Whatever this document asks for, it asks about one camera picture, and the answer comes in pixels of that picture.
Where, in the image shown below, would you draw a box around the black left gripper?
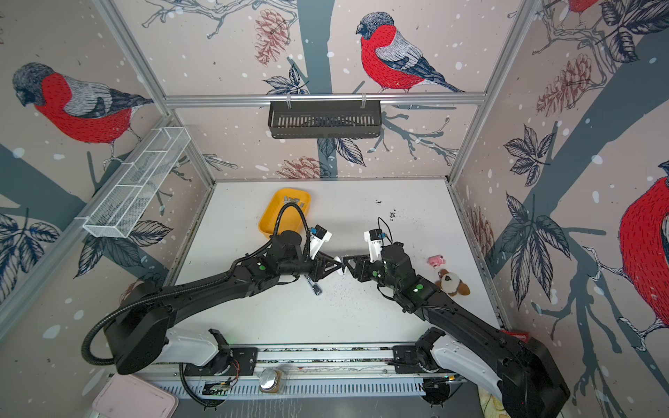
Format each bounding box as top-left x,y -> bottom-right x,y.
279,248 -> 344,282

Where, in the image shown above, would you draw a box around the blue mini stapler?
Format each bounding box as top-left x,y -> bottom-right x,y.
306,276 -> 322,296

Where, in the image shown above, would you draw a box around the white mini stapler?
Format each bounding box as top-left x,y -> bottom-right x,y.
334,257 -> 347,275

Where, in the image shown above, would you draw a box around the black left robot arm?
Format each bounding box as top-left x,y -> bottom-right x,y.
81,202 -> 341,374

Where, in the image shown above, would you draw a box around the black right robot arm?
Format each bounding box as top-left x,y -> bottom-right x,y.
343,242 -> 571,417

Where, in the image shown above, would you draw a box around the staple strips in tray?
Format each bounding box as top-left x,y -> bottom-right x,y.
283,195 -> 305,209

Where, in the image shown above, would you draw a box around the pink pig toy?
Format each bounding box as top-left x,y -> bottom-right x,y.
427,255 -> 445,269

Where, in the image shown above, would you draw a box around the brown plush dog toy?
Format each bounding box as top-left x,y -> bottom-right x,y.
436,268 -> 470,297

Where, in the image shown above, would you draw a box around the silver round knob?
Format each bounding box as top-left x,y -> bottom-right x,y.
259,367 -> 282,394

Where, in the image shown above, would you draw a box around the cassava chips bag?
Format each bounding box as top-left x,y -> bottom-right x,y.
479,390 -> 510,418

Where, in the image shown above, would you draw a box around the pink lid box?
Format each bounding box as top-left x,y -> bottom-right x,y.
92,374 -> 179,418

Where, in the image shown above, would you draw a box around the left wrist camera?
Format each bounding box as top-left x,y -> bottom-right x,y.
309,225 -> 332,260

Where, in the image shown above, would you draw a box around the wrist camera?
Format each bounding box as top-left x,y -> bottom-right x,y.
309,225 -> 332,260
363,228 -> 386,262

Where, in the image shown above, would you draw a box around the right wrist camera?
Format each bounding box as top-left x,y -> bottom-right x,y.
363,228 -> 386,262

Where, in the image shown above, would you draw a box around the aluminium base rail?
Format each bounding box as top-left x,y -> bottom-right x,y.
138,342 -> 465,401

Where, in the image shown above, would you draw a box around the black wall basket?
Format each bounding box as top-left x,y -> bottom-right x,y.
268,100 -> 383,139

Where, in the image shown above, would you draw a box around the white wire mesh shelf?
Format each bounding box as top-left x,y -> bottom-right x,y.
83,126 -> 192,238

